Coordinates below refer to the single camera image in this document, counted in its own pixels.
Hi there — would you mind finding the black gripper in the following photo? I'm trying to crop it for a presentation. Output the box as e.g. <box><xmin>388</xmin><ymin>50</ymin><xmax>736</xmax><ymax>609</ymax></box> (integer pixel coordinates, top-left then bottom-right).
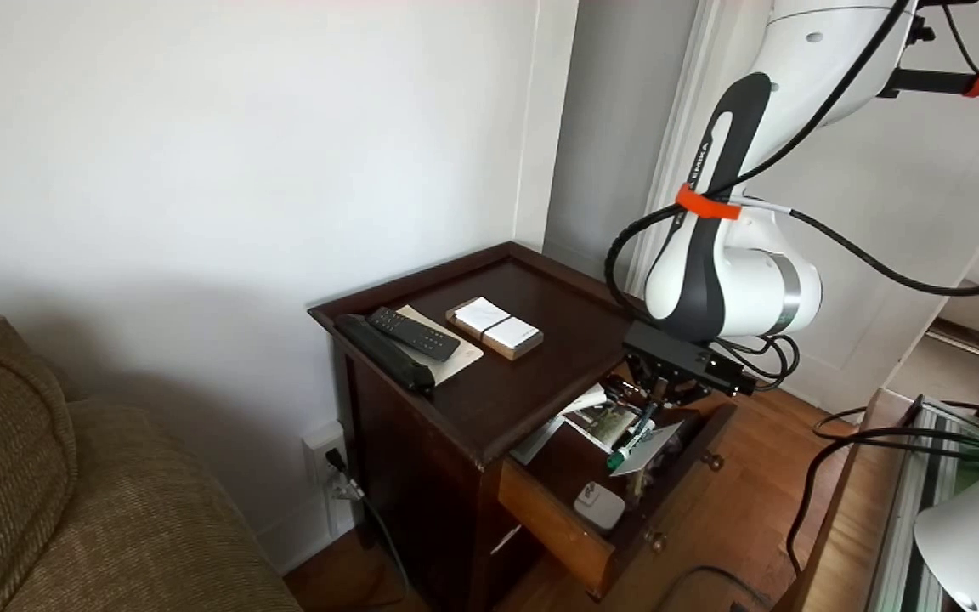
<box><xmin>622</xmin><ymin>349</ymin><xmax>703</xmax><ymax>443</ymax></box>

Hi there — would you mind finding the open wooden drawer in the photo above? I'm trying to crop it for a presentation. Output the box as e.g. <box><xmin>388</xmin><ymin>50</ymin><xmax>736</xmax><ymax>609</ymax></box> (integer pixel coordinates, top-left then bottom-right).
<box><xmin>492</xmin><ymin>373</ymin><xmax>742</xmax><ymax>601</ymax></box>

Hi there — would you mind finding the photo card box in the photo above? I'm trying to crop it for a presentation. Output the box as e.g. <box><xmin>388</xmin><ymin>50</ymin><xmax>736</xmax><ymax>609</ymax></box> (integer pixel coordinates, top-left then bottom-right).
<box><xmin>560</xmin><ymin>385</ymin><xmax>642</xmax><ymax>460</ymax></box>

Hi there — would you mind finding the white square device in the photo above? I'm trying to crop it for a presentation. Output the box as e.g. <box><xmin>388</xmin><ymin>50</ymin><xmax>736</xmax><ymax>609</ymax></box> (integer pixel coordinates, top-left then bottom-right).
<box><xmin>572</xmin><ymin>479</ymin><xmax>632</xmax><ymax>535</ymax></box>

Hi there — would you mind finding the dark wooden nightstand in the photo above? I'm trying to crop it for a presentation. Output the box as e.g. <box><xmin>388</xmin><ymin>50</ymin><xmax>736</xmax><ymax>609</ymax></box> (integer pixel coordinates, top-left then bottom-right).
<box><xmin>305</xmin><ymin>238</ymin><xmax>679</xmax><ymax>612</ymax></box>

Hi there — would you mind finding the white box with black band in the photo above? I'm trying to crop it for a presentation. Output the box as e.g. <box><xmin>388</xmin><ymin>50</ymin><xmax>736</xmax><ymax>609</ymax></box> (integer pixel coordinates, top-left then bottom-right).
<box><xmin>440</xmin><ymin>294</ymin><xmax>546</xmax><ymax>364</ymax></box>

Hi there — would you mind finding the beige notepad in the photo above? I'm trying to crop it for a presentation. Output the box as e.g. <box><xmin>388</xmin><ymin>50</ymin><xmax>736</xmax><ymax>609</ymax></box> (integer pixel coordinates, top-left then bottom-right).
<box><xmin>390</xmin><ymin>300</ymin><xmax>490</xmax><ymax>392</ymax></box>

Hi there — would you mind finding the black remote with buttons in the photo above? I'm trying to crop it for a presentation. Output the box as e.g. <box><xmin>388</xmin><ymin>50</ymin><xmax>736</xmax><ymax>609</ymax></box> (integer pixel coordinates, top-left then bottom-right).
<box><xmin>362</xmin><ymin>302</ymin><xmax>461</xmax><ymax>366</ymax></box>

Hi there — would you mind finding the long black remote control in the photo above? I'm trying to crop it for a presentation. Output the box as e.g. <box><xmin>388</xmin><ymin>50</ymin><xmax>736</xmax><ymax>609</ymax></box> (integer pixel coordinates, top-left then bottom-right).
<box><xmin>329</xmin><ymin>308</ymin><xmax>440</xmax><ymax>401</ymax></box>

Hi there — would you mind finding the brown fabric sofa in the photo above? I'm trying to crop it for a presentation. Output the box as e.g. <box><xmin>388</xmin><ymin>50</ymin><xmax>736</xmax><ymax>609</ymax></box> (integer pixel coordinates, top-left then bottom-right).
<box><xmin>0</xmin><ymin>295</ymin><xmax>305</xmax><ymax>612</ymax></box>

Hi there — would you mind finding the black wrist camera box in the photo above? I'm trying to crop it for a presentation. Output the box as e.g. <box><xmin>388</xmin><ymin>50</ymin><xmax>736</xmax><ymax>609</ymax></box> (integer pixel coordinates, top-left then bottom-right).
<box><xmin>618</xmin><ymin>315</ymin><xmax>761</xmax><ymax>401</ymax></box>

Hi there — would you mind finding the black desk cable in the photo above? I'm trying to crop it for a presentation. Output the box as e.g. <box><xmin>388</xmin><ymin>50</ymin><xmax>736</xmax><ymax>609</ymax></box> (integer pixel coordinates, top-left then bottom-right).
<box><xmin>780</xmin><ymin>392</ymin><xmax>979</xmax><ymax>580</ymax></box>

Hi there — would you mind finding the orange cable strap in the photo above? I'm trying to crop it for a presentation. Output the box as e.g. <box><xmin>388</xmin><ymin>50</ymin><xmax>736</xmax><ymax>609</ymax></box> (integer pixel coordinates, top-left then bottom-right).
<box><xmin>674</xmin><ymin>183</ymin><xmax>744</xmax><ymax>226</ymax></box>

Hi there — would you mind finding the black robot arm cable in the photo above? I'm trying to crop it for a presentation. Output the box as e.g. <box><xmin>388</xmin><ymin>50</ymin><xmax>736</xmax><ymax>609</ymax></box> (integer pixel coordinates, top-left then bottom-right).
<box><xmin>601</xmin><ymin>0</ymin><xmax>979</xmax><ymax>387</ymax></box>

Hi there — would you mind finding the grey power cord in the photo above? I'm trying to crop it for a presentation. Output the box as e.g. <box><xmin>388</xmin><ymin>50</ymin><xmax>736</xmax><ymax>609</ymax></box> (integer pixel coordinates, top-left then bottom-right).
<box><xmin>324</xmin><ymin>447</ymin><xmax>430</xmax><ymax>612</ymax></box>

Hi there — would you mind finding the white wall outlet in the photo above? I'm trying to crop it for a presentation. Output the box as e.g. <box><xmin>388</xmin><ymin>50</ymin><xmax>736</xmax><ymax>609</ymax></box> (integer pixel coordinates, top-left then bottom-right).
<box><xmin>300</xmin><ymin>418</ymin><xmax>362</xmax><ymax>536</ymax></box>

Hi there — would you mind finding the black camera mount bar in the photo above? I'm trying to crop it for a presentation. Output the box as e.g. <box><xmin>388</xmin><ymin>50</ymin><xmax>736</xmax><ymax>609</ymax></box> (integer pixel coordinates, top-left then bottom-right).
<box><xmin>875</xmin><ymin>0</ymin><xmax>979</xmax><ymax>104</ymax></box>

